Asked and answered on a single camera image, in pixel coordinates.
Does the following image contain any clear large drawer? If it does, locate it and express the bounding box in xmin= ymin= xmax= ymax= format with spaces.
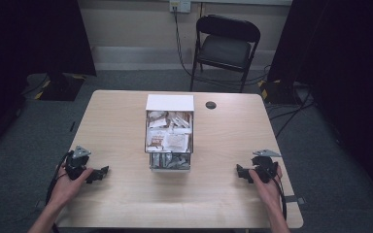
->
xmin=144 ymin=110 xmax=195 ymax=154

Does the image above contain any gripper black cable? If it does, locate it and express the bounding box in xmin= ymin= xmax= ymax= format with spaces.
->
xmin=45 ymin=150 xmax=74 ymax=233
xmin=272 ymin=174 xmax=288 ymax=221

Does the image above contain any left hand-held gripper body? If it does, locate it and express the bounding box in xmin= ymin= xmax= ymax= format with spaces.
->
xmin=64 ymin=145 xmax=92 ymax=182

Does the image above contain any black curtain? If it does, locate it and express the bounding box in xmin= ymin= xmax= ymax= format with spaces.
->
xmin=0 ymin=0 xmax=98 ymax=163
xmin=266 ymin=0 xmax=373 ymax=208

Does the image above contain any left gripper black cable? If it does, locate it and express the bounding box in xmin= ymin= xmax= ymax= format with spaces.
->
xmin=45 ymin=150 xmax=74 ymax=233

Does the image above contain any black folding chair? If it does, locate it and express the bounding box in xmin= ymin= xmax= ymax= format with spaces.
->
xmin=189 ymin=14 xmax=262 ymax=94

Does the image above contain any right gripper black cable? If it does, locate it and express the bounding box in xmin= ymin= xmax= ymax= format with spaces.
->
xmin=272 ymin=174 xmax=288 ymax=221

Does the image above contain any grey tape strip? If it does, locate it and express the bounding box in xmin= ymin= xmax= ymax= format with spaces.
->
xmin=285 ymin=195 xmax=306 ymax=205

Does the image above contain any white wall socket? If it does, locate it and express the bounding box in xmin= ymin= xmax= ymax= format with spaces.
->
xmin=168 ymin=0 xmax=192 ymax=15

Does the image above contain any black floor cable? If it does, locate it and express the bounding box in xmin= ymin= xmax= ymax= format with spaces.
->
xmin=266 ymin=86 xmax=316 ymax=140

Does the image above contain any person's right hand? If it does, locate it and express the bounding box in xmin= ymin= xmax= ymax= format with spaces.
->
xmin=248 ymin=164 xmax=284 ymax=212

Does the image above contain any clear small drawer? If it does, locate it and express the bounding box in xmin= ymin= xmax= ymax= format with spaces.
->
xmin=149 ymin=151 xmax=192 ymax=173

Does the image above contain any pile of white brown packets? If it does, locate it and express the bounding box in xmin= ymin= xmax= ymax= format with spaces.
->
xmin=146 ymin=111 xmax=193 ymax=153

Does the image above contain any clear bin of packets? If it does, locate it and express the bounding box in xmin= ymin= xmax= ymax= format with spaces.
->
xmin=145 ymin=93 xmax=195 ymax=173

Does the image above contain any pile of grey packets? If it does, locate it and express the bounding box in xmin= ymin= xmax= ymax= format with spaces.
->
xmin=151 ymin=152 xmax=190 ymax=170

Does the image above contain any black stand base striped tape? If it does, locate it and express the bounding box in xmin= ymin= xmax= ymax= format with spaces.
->
xmin=33 ymin=73 xmax=87 ymax=102
xmin=257 ymin=79 xmax=303 ymax=106

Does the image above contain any person's left hand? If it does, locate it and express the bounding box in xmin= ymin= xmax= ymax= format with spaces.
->
xmin=50 ymin=164 xmax=94 ymax=209

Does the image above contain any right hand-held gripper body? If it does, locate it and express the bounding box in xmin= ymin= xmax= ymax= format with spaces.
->
xmin=251 ymin=149 xmax=283 ymax=184

